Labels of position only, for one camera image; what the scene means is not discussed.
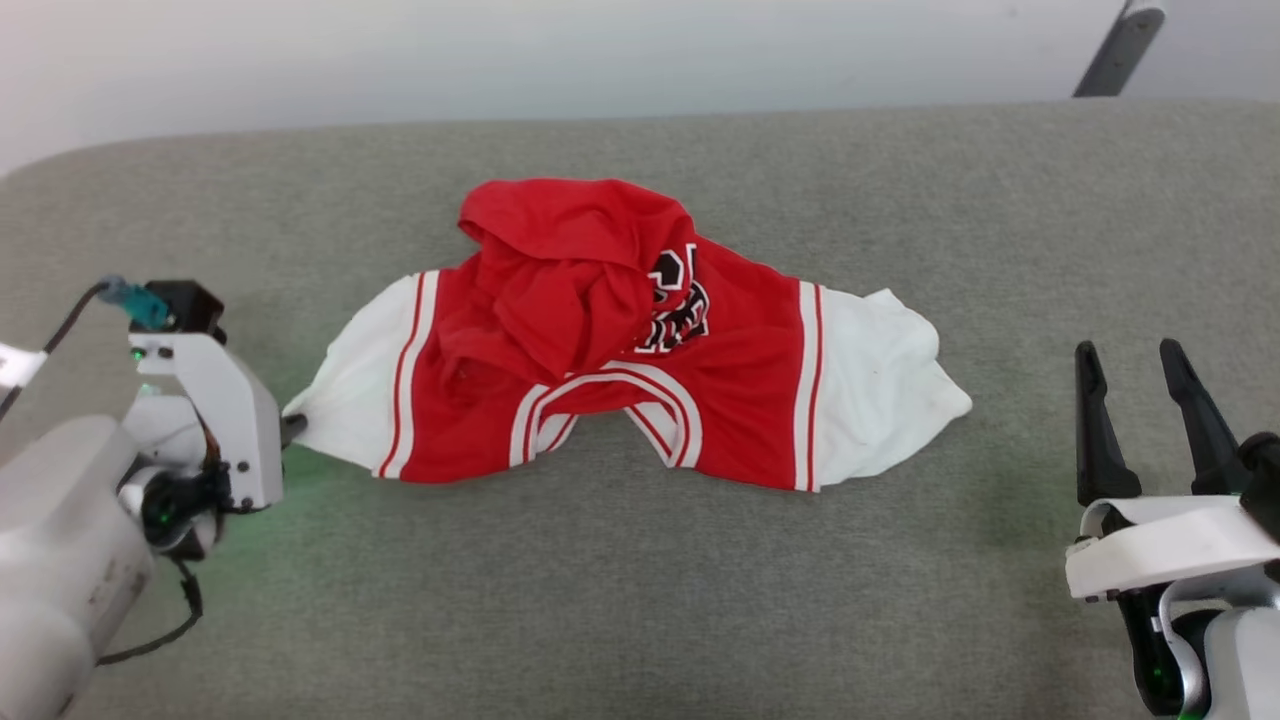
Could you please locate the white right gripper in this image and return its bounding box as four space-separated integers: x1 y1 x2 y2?
1064 338 1280 717

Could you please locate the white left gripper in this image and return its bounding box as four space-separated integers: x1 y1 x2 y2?
127 330 309 513

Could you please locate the red and white jersey shirt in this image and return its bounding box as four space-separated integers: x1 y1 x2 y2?
284 178 973 494

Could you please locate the grey metal bar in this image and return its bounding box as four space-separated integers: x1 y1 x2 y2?
1072 0 1168 99

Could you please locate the teal cable connector plug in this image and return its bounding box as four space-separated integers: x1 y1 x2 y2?
96 276 173 333

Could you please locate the thin black camera cable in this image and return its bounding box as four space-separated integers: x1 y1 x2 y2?
0 284 109 423

